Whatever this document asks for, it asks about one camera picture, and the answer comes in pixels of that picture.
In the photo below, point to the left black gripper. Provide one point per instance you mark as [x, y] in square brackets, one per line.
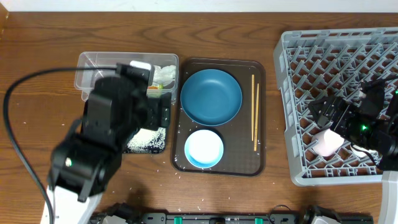
[153, 108]

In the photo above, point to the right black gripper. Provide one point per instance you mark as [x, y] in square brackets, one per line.
[347, 110]

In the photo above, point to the yellow green snack wrapper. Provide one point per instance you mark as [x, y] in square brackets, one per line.
[156, 87]

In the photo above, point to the pile of rice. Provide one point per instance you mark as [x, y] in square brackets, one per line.
[146, 140]

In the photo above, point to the white cup pink inside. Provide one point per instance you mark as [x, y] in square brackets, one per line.
[328, 142]

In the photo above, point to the white tissue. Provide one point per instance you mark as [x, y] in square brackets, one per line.
[164, 75]

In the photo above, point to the dark blue plate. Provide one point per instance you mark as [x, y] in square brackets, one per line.
[211, 97]

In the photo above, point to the light blue bowl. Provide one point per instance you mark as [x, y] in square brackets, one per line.
[204, 149]

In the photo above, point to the white cup green inside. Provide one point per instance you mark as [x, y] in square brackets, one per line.
[362, 152]

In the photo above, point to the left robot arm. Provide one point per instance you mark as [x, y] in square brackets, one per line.
[85, 161]

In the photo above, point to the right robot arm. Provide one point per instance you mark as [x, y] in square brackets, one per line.
[387, 147]

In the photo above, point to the clear plastic waste bin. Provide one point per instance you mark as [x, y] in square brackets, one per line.
[85, 80]

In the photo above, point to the grey dishwasher rack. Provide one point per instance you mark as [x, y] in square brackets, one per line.
[312, 64]

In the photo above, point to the dark brown serving tray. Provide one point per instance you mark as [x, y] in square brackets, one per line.
[239, 157]

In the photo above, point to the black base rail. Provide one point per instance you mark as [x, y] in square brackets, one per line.
[122, 213]

